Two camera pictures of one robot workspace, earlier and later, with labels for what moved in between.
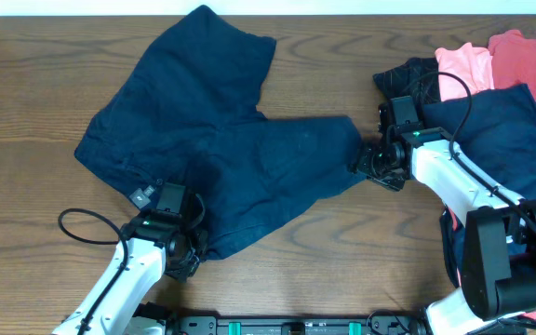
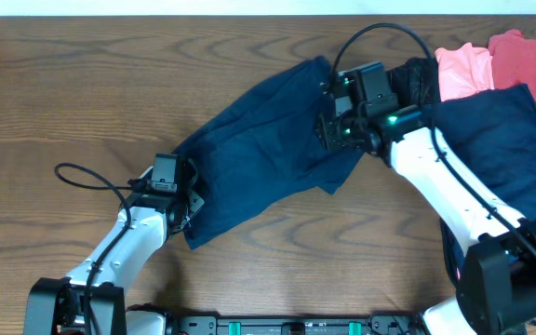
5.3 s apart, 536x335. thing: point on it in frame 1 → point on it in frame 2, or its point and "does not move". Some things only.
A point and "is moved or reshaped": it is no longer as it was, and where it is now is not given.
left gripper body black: [193, 250] → [190, 203]
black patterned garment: [418, 78] does not move
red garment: [517, 60] does not move
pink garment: [474, 64] does not move
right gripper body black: [377, 166] → [341, 132]
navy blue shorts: [188, 112] is moved or reshaped
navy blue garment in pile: [509, 138] does not move
